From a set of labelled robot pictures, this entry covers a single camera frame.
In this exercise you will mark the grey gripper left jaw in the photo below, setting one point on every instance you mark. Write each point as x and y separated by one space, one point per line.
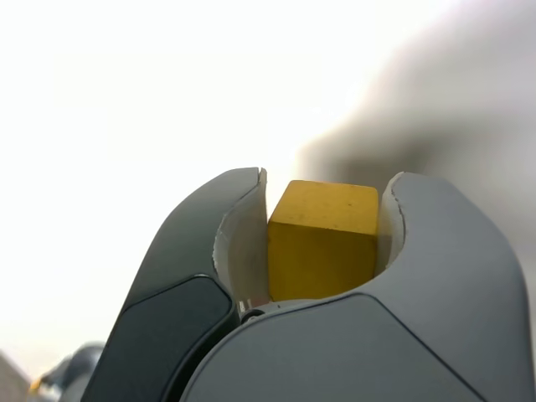
176 301

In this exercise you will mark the yellow cube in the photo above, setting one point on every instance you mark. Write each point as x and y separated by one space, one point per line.
322 251

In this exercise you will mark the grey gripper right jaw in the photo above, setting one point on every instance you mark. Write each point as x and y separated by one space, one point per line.
377 352

